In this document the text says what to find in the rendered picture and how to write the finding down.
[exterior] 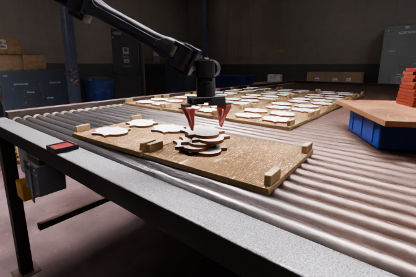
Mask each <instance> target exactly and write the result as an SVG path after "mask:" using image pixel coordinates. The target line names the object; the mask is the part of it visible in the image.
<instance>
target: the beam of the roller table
mask: <svg viewBox="0 0 416 277"><path fill-rule="evenodd" d="M0 137H1V138H3V139H4V140H7V141H8V142H10V143H11V144H13V145H15V146H17V147H19V148H20V149H22V150H23V151H26V152H27V153H29V154H31V155H32V156H34V157H36V158H38V159H39V160H41V161H42V162H44V163H46V164H48V165H50V166H51V167H53V168H54V169H57V170H58V171H60V172H62V173H63V174H65V175H67V176H69V177H70V178H72V179H74V180H75V181H77V182H79V183H81V184H82V185H84V186H86V187H88V188H89V189H91V190H93V191H94V192H96V193H98V194H100V195H101V196H103V197H105V198H107V199H108V200H110V201H112V202H113V203H115V204H117V205H119V206H120V207H122V208H124V209H125V210H127V211H129V212H131V213H132V214H134V215H136V216H138V217H139V218H141V219H143V220H144V221H146V222H148V223H150V224H151V225H153V226H155V227H156V228H159V229H160V230H162V231H163V232H165V233H167V234H169V235H171V236H172V237H174V238H175V239H178V240H179V241H181V242H182V243H184V244H186V245H188V246H190V247H191V248H193V249H194V250H197V251H198V252H200V253H202V254H203V255H205V256H206V257H209V258H210V259H212V260H213V261H215V262H217V263H219V264H221V265H222V266H224V267H225V268H228V269H229V270H231V271H233V272H234V273H236V274H238V275H240V276H241V277H399V276H396V275H394V274H392V273H389V272H387V271H384V270H381V269H379V268H377V267H375V266H372V265H369V264H367V263H364V262H361V261H359V260H357V259H354V258H352V257H349V256H347V255H344V254H342V253H340V252H337V251H335V250H332V249H329V248H327V247H325V246H322V245H319V244H317V243H315V242H312V241H309V240H308V239H305V238H302V237H300V236H297V235H295V234H292V233H290V232H288V231H285V230H283V229H280V228H277V227H275V226H273V225H270V224H267V223H265V222H263V221H260V220H258V219H256V218H253V217H250V216H248V215H245V214H243V213H240V212H238V211H235V210H233V209H231V208H228V207H225V206H223V205H221V204H218V203H215V202H213V201H211V200H208V199H206V198H204V197H201V196H198V195H196V194H193V193H191V192H188V191H186V190H183V189H181V188H179V187H176V186H174V185H171V184H169V183H166V182H163V181H161V180H159V179H156V178H154V177H151V176H149V175H146V174H144V173H141V172H139V171H136V170H134V169H131V168H129V167H127V166H124V165H122V164H119V163H117V162H114V161H112V160H109V159H107V158H104V157H102V156H99V155H96V154H94V153H92V152H90V151H87V150H84V149H82V148H79V149H76V150H72V151H67V152H64V153H59V154H56V155H55V154H54V153H52V152H50V151H48V150H46V145H50V144H53V143H59V142H64V141H62V140H60V139H58V138H55V137H52V136H50V135H47V134H44V133H43V132H40V131H37V130H35V129H33V128H30V127H27V126H25V125H23V124H20V123H18V122H15V121H12V120H10V119H8V118H6V117H1V118H0Z"/></svg>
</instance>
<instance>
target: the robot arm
mask: <svg viewBox="0 0 416 277"><path fill-rule="evenodd" d="M55 1H56V2H58V3H60V4H62V5H63V6H65V7H67V8H68V9H69V10H68V12H67V13H68V14H69V15H71V16H73V17H75V18H77V19H79V20H80V21H82V22H85V23H90V22H91V19H92V17H95V18H97V19H99V20H101V21H102V22H105V23H106V24H108V25H110V26H112V27H113V28H115V29H117V30H119V31H121V32H122V33H124V34H126V35H127V36H130V37H131V38H133V39H135V40H137V41H138V42H140V43H142V44H144V45H146V46H148V47H149V48H150V49H152V50H153V51H155V52H156V53H157V54H158V55H159V56H160V57H161V58H163V59H165V60H166V62H167V63H169V64H171V65H173V68H172V69H173V70H174V71H175V72H177V73H179V74H181V75H183V74H185V75H191V73H192V71H194V70H195V71H196V96H187V103H181V109H182V111H183V112H184V115H185V116H186V118H187V120H188V123H189V126H190V129H191V131H193V130H194V115H195V108H193V107H192V105H197V104H204V103H208V105H209V106H217V114H218V120H219V126H220V127H222V126H223V123H224V121H225V118H226V116H227V114H228V112H229V110H230V109H231V107H232V102H228V101H226V98H225V96H223V95H216V94H215V77H216V76H218V75H219V73H220V64H219V63H218V62H217V61H215V60H213V59H209V58H206V57H203V58H202V56H201V53H202V51H201V50H200V49H197V48H195V47H193V46H191V45H190V44H188V43H185V42H184V43H182V42H180V41H178V40H176V39H174V38H172V37H168V36H164V35H161V34H159V33H157V32H155V31H153V30H152V29H150V28H148V27H146V26H145V25H143V24H141V23H139V22H137V21H135V20H133V19H132V18H130V17H128V16H126V15H124V14H122V13H120V12H119V11H117V10H115V9H113V8H112V7H110V6H108V5H107V4H105V3H104V2H103V1H102V0H55ZM222 109H223V115H222Z"/></svg>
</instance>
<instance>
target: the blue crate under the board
mask: <svg viewBox="0 0 416 277"><path fill-rule="evenodd" d="M349 129H350V130H351V131H352V132H354V133H356V134H357V135H358V136H360V137H361V138H363V139H364V140H366V141H367V142H368V143H370V144H372V145H373V146H374V147H376V148H377V149H380V150H404V151H416V128H412V127H385V126H382V125H381V124H378V123H377V122H374V121H372V120H370V119H368V118H366V117H364V116H362V115H359V114H357V113H355V112H353V111H351V110H350V119H349Z"/></svg>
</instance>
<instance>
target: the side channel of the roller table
mask: <svg viewBox="0 0 416 277"><path fill-rule="evenodd" d="M284 83H293V80H289V81H283V82H271V83H260V84H254V85H249V87H263V86H270V85H278V84H284ZM237 87H238V89H239V88H246V85H242V86H237ZM219 89H220V91H224V90H230V87H225V88H219ZM167 94H169V97H173V96H183V95H185V92H178V93H167ZM167 94H161V98H163V95H167ZM157 96H158V95H157ZM132 98H133V101H140V100H151V98H154V95H150V96H138V97H132ZM124 103H125V98H121V99H114V100H103V101H92V102H86V103H74V104H63V105H57V106H45V107H39V108H28V109H16V110H10V111H5V117H6V118H8V119H10V120H11V119H12V118H13V117H21V118H22V117H23V116H31V117H32V116H33V115H34V114H40V115H42V114H44V113H50V114H51V113H53V112H59V113H60V112H61V111H69V110H77V109H85V108H93V107H99V106H108V105H110V106H111V105H113V104H117V105H118V104H124Z"/></svg>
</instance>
